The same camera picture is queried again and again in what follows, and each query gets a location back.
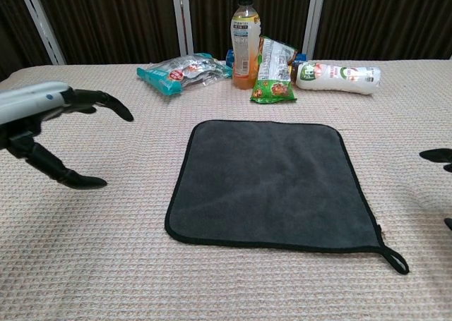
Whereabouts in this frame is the green white snack packet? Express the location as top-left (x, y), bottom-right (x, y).
top-left (249, 35), bottom-right (298, 105)

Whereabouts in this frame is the white drink bottle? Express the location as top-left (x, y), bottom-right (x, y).
top-left (289, 61), bottom-right (382, 96)

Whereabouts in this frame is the black and pink towel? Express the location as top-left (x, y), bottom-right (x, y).
top-left (164, 119), bottom-right (410, 275)

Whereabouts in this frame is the teal silver snack packet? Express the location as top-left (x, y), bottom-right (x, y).
top-left (136, 52), bottom-right (234, 96)

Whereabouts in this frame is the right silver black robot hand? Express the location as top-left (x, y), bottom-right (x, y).
top-left (419, 148), bottom-right (452, 232)

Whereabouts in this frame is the beige waffle tablecloth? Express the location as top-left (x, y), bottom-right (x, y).
top-left (0, 59), bottom-right (452, 321)

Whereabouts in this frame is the dark pleated curtain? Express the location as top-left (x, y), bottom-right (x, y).
top-left (0, 0), bottom-right (452, 82)

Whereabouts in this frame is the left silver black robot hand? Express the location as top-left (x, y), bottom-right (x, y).
top-left (0, 80), bottom-right (135, 190)

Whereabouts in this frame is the orange juice bottle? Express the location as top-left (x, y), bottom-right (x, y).
top-left (231, 0), bottom-right (263, 90)

